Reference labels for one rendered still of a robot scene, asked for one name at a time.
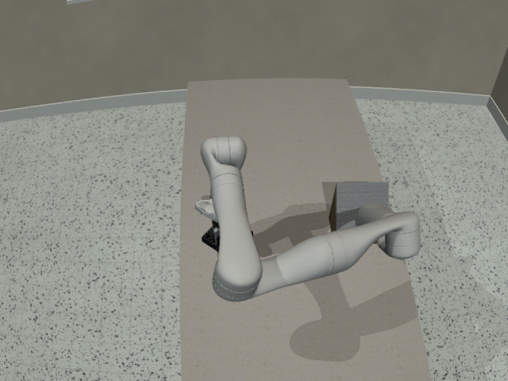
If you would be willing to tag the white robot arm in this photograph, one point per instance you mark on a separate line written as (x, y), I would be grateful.
(238, 270)

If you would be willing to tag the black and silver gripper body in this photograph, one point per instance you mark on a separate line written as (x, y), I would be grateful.
(206, 208)

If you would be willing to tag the black knob box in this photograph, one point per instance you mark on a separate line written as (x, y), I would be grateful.
(209, 239)

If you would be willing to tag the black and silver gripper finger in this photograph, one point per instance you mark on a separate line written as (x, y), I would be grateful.
(217, 236)

